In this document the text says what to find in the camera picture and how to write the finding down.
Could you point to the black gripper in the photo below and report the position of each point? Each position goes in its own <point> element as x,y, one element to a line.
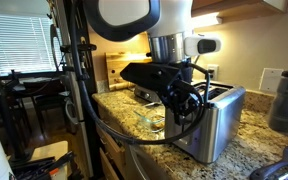
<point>186,71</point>

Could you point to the stainless steel two-slot toaster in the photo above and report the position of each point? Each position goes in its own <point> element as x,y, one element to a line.
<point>224,123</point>

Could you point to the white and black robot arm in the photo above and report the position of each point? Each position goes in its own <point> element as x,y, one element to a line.
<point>170,13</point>

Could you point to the brown bread chunk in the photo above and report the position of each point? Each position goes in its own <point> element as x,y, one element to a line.
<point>158,123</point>

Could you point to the square clear glass bowl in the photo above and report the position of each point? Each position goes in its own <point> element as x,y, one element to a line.
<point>144,118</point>

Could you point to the wooden cutting board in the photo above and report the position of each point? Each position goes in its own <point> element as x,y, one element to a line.
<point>115,71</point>

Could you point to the under-cabinet light strip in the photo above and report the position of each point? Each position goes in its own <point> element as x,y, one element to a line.
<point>207,20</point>

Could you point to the wooden drawer cabinet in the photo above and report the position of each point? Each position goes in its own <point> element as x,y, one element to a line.
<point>112,150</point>

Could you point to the grey water bottle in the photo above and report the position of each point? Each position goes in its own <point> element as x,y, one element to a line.
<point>284,103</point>

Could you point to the wooden upper cabinet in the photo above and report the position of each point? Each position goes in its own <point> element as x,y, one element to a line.
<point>237,6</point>

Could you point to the black robot stand column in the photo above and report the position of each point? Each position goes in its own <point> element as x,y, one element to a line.
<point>90,156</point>

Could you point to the dark dining table and chairs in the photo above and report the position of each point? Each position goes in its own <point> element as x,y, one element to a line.
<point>24,86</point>

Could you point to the black tool pile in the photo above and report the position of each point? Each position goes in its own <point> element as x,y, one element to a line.
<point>34,166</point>

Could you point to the window with white blinds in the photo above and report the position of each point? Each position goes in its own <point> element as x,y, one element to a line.
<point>17,43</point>

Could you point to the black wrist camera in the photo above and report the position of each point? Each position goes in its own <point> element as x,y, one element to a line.
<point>147,75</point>

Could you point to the white wall outlet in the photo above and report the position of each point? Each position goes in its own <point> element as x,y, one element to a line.
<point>214,70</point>

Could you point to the white blank wall plate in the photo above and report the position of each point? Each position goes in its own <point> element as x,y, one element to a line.
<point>270,80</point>

